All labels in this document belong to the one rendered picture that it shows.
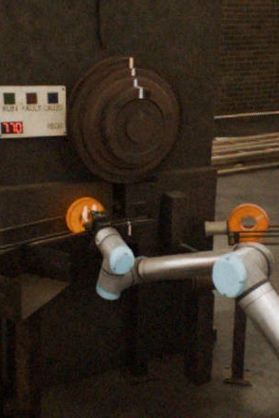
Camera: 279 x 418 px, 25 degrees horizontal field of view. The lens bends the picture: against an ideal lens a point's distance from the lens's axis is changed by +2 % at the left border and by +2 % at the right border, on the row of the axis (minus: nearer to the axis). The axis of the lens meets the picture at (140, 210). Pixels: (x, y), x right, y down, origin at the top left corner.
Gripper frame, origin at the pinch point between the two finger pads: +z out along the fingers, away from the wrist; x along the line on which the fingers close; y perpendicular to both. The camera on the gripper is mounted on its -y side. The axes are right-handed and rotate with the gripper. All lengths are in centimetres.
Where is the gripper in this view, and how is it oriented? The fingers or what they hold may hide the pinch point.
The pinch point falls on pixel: (86, 212)
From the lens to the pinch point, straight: 241.0
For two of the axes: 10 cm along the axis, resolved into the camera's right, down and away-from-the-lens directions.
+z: -4.2, -5.3, 7.4
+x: -9.0, 1.3, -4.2
